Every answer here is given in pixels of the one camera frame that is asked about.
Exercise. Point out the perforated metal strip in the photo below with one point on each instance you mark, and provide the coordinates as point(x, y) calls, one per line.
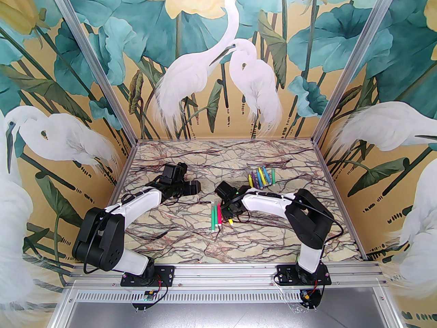
point(222, 297)

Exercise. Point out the wide aluminium base rail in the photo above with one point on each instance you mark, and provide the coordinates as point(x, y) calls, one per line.
point(222, 275)

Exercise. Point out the aluminium side table rail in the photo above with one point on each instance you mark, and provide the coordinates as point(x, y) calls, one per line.
point(328, 169)
point(121, 176)

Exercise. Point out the pink marker pen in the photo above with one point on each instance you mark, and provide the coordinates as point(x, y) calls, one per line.
point(219, 214)

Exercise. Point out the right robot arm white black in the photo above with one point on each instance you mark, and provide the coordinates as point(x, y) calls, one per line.
point(309, 217)

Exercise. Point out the grey metal sheet panel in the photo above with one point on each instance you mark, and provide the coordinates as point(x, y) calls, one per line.
point(222, 316)

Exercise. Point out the thick green marker pen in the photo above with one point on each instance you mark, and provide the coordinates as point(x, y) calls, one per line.
point(213, 219)

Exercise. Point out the small green circuit board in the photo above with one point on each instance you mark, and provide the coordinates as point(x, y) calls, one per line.
point(148, 296)

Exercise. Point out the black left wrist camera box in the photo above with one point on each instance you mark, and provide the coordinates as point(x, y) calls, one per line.
point(182, 167)

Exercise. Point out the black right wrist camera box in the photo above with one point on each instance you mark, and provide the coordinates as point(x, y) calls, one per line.
point(225, 189)

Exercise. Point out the teal green marker pen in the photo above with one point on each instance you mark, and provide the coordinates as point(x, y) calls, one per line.
point(273, 177)

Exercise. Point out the aluminium frame post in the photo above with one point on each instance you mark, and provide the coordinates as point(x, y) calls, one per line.
point(93, 60)
point(356, 60)

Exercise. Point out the clear acrylic board bracket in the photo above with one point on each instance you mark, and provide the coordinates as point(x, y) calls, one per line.
point(138, 304)
point(315, 302)

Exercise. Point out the aluminium back table rail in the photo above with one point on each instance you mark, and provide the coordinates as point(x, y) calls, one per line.
point(225, 139)

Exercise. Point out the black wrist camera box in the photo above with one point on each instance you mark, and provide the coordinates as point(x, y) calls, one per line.
point(182, 167)
point(225, 189)

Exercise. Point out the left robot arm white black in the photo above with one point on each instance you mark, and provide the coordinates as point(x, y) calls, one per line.
point(99, 241)

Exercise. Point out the small board yellow connector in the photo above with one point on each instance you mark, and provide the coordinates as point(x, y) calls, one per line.
point(307, 296)

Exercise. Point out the light blue marker pen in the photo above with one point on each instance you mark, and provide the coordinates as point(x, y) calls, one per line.
point(264, 177)

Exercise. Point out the thin green marker pen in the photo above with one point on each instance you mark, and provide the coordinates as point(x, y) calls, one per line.
point(216, 214)

